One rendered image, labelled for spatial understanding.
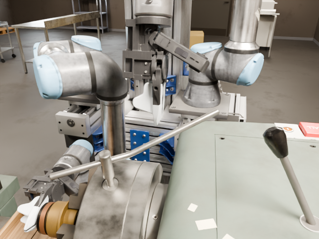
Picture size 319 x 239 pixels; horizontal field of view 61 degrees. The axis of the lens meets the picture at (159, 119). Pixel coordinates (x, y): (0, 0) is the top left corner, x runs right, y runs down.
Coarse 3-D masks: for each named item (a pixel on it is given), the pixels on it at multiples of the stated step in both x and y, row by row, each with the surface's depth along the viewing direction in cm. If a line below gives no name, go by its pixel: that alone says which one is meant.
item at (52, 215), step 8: (40, 208) 65; (48, 208) 65; (56, 208) 64; (64, 208) 64; (40, 216) 64; (48, 216) 63; (56, 216) 63; (64, 216) 64; (72, 216) 63; (40, 224) 63; (48, 224) 62; (56, 224) 62; (72, 224) 63; (40, 232) 64; (48, 232) 63
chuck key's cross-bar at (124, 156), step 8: (208, 112) 54; (216, 112) 53; (192, 120) 53; (200, 120) 53; (176, 128) 53; (184, 128) 53; (160, 136) 52; (168, 136) 52; (144, 144) 52; (152, 144) 52; (128, 152) 52; (136, 152) 52; (112, 160) 50; (120, 160) 51; (72, 168) 49; (80, 168) 49; (88, 168) 49; (56, 176) 48; (64, 176) 48
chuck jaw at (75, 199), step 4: (96, 168) 65; (92, 172) 65; (88, 176) 65; (88, 180) 65; (80, 184) 65; (84, 184) 65; (80, 188) 65; (84, 188) 65; (80, 192) 65; (84, 192) 65; (72, 196) 65; (76, 196) 65; (80, 196) 65; (72, 200) 65; (76, 200) 65; (80, 200) 64; (72, 204) 65; (76, 204) 64; (80, 204) 64; (72, 208) 64; (76, 208) 64
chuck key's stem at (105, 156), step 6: (102, 150) 50; (108, 150) 50; (102, 156) 49; (108, 156) 49; (102, 162) 49; (108, 162) 50; (102, 168) 51; (108, 168) 50; (108, 174) 51; (108, 180) 53; (108, 186) 54
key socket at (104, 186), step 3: (105, 180) 56; (114, 180) 55; (117, 180) 55; (105, 183) 55; (114, 183) 55; (117, 183) 55; (102, 186) 54; (105, 186) 54; (114, 186) 54; (105, 189) 54; (108, 189) 54; (111, 189) 54
